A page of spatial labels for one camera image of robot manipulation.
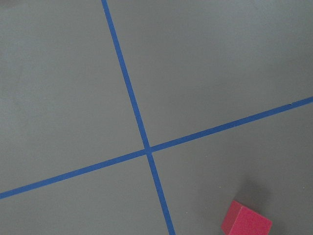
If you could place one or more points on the red foam cube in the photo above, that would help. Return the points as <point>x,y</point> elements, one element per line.
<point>241,220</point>

